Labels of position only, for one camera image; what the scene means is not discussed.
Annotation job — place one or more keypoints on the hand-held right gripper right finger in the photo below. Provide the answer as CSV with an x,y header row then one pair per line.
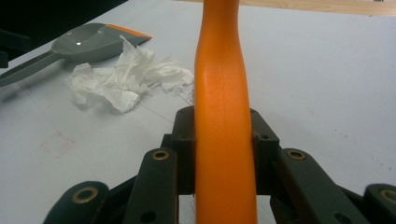
x,y
264,146

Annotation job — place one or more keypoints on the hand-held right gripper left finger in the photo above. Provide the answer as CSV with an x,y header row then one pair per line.
x,y
182,140

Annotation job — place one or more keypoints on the white tissue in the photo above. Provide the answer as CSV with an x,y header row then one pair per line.
x,y
124,81

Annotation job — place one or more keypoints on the grey dustpan with orange lip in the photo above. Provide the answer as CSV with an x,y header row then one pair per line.
x,y
84,43

